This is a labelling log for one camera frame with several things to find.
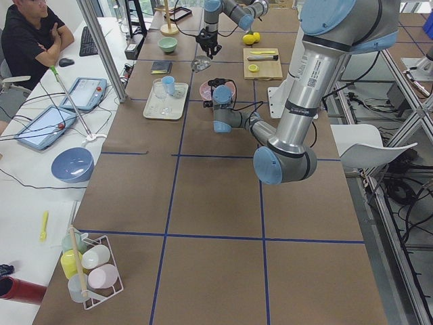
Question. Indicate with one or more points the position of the black keyboard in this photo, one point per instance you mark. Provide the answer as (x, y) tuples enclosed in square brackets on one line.
[(87, 44)]

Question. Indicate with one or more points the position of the yellow lemon slice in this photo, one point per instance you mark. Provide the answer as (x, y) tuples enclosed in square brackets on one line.
[(253, 68)]

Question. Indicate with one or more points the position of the wooden cutting board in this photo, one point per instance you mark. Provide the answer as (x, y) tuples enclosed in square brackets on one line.
[(269, 70)]

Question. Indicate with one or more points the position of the far teach pendant tablet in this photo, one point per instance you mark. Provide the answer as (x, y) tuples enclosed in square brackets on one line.
[(87, 93)]

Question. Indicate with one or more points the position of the red cylinder bottle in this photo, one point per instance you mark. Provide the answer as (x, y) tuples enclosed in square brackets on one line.
[(13, 289)]

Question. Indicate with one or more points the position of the light blue plastic cup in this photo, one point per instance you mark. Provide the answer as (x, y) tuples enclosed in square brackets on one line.
[(168, 83)]

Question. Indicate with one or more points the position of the white wire cup rack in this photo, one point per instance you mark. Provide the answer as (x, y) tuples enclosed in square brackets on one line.
[(78, 287)]

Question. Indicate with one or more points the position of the white cup in rack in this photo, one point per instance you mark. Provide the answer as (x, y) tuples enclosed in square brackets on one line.
[(95, 256)]

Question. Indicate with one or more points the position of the yellow plastic spoon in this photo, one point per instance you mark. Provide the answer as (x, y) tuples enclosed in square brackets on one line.
[(43, 232)]

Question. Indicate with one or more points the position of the blue bowl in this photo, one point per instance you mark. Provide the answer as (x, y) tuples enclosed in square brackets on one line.
[(73, 165)]

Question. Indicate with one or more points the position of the cream bear tray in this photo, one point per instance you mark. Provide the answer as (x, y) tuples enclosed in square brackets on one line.
[(160, 105)]

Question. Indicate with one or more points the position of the yellow cup in rack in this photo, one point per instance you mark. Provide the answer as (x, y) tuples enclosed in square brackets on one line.
[(68, 264)]

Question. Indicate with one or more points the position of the pile of clear ice cubes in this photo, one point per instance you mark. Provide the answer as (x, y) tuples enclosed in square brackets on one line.
[(205, 91)]

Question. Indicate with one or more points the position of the green ceramic bowl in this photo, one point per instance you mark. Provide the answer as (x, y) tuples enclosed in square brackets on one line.
[(168, 44)]

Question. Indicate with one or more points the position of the silver metal ice scoop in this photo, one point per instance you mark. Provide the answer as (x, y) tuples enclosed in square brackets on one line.
[(200, 63)]

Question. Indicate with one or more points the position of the near teach pendant tablet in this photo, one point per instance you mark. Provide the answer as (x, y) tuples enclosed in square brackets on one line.
[(46, 128)]

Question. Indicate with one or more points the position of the silver metal rod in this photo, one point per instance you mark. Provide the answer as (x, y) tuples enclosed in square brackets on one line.
[(261, 58)]

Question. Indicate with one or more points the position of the yellow plastic knife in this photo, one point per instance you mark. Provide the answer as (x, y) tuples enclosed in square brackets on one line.
[(263, 52)]

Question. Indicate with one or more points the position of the clear wine glass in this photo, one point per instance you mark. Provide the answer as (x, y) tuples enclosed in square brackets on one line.
[(160, 93)]

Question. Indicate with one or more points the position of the wooden mug tree stand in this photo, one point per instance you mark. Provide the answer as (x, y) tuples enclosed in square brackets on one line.
[(168, 28)]

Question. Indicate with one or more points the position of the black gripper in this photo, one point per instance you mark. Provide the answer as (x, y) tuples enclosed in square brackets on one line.
[(215, 82), (206, 39)]

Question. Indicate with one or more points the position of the black computer mouse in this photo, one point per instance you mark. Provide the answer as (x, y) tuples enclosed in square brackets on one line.
[(64, 62)]

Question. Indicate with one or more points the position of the aluminium frame post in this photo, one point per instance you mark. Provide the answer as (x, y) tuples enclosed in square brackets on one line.
[(92, 22)]

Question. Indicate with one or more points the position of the pink cup in rack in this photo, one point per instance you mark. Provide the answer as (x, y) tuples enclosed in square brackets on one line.
[(103, 276)]

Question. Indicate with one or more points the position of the pink bowl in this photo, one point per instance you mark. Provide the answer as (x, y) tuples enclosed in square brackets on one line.
[(229, 84)]

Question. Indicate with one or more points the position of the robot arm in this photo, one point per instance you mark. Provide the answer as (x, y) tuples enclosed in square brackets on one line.
[(330, 29), (243, 16)]

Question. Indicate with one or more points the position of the teach pendant tablet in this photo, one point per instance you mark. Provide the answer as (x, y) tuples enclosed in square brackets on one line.
[(87, 93), (46, 128)]

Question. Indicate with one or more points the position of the person in black shirt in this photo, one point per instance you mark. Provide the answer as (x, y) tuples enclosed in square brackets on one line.
[(32, 40)]

